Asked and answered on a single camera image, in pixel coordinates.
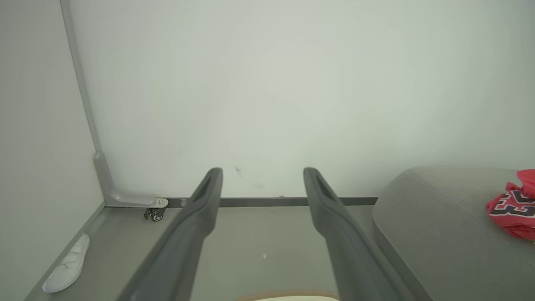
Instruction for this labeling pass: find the red basketball jersey number 23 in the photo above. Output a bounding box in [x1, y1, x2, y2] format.
[486, 182, 535, 241]

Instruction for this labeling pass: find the grey metal frame post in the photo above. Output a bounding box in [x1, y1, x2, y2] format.
[60, 0, 168, 208]

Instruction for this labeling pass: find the white perforated laundry basket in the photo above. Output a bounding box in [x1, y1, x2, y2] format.
[237, 288, 341, 301]

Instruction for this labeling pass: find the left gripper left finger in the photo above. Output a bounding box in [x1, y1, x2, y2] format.
[117, 168, 224, 301]

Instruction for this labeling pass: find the grey fabric sofa seat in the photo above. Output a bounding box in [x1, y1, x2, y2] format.
[371, 166, 535, 301]

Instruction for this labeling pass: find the dark wall baseboard strip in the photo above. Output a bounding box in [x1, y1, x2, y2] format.
[167, 196, 379, 208]

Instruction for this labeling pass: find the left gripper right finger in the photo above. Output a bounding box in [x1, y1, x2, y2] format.
[303, 167, 414, 301]

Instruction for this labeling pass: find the small black caster wheel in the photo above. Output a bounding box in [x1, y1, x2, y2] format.
[144, 199, 169, 222]

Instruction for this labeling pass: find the white slip-on shoe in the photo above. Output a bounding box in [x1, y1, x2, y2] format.
[42, 233, 90, 293]

